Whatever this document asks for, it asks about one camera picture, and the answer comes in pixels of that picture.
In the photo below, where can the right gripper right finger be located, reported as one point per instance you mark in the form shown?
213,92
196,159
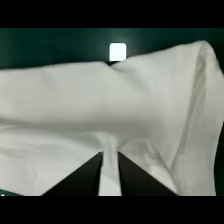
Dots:
140,180

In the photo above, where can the white garment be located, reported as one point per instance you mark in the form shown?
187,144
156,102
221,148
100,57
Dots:
100,100

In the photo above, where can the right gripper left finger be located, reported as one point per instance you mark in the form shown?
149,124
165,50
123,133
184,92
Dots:
83,180

